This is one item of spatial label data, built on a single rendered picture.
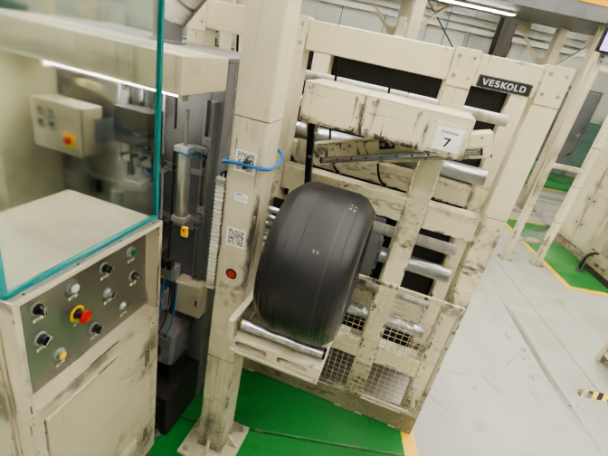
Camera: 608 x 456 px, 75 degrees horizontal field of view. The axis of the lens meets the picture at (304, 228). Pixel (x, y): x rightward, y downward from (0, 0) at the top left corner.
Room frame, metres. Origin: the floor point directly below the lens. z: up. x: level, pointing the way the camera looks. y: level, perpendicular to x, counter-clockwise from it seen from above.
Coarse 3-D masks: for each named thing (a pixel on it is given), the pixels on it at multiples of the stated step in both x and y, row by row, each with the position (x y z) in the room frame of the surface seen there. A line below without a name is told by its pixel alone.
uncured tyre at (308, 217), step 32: (320, 192) 1.25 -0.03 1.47; (352, 192) 1.33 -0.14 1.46; (288, 224) 1.11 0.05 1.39; (320, 224) 1.12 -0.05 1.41; (352, 224) 1.13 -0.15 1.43; (288, 256) 1.05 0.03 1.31; (320, 256) 1.04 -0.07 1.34; (352, 256) 1.07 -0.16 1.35; (256, 288) 1.06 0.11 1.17; (288, 288) 1.01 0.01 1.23; (320, 288) 1.00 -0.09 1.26; (352, 288) 1.39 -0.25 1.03; (288, 320) 1.02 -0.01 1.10; (320, 320) 0.99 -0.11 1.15
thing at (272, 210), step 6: (270, 198) 1.76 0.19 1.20; (276, 198) 1.80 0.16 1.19; (270, 204) 1.76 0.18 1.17; (276, 204) 1.80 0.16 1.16; (270, 210) 1.67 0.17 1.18; (276, 210) 1.67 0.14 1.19; (270, 216) 1.66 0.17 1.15; (270, 222) 1.68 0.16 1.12; (270, 228) 1.80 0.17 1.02; (264, 234) 1.68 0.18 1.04; (264, 240) 1.77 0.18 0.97
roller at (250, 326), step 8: (248, 320) 1.19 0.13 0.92; (248, 328) 1.17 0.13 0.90; (256, 328) 1.16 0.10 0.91; (264, 328) 1.17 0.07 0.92; (264, 336) 1.15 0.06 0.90; (272, 336) 1.15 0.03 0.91; (280, 336) 1.15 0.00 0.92; (280, 344) 1.14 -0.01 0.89; (288, 344) 1.13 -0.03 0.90; (296, 344) 1.13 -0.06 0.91; (304, 344) 1.13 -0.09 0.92; (304, 352) 1.12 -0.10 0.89; (312, 352) 1.11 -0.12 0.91; (320, 352) 1.11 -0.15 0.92
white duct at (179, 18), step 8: (168, 0) 1.65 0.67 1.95; (176, 0) 1.64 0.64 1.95; (184, 0) 1.65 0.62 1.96; (192, 0) 1.66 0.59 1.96; (200, 0) 1.68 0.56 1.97; (168, 8) 1.65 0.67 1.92; (176, 8) 1.66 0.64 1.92; (184, 8) 1.66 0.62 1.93; (192, 8) 1.68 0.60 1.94; (168, 16) 1.66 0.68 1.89; (176, 16) 1.67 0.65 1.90; (184, 16) 1.68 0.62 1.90
